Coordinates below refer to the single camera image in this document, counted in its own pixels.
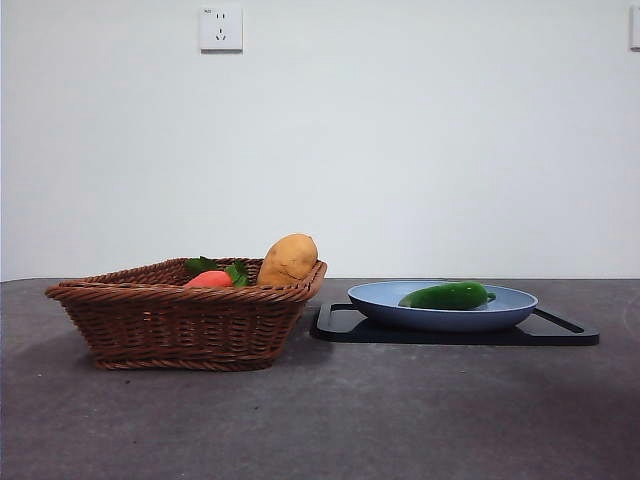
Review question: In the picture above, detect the brown wicker basket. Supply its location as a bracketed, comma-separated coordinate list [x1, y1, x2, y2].
[44, 257, 329, 372]

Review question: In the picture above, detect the black rectangular tray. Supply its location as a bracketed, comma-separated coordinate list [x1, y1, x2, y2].
[310, 301, 601, 348]

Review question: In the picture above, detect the orange carrot with green leaves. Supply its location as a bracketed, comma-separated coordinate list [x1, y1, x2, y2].
[183, 255, 252, 289]

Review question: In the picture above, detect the blue round plate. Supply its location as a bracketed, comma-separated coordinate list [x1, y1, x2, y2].
[346, 280, 540, 334]

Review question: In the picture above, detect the brown potato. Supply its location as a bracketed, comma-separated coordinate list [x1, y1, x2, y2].
[256, 232, 320, 287]

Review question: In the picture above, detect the green pepper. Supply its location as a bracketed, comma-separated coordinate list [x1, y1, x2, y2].
[398, 280, 498, 312]

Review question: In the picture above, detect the white wall socket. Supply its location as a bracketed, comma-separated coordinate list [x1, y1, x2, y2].
[199, 4, 245, 54]

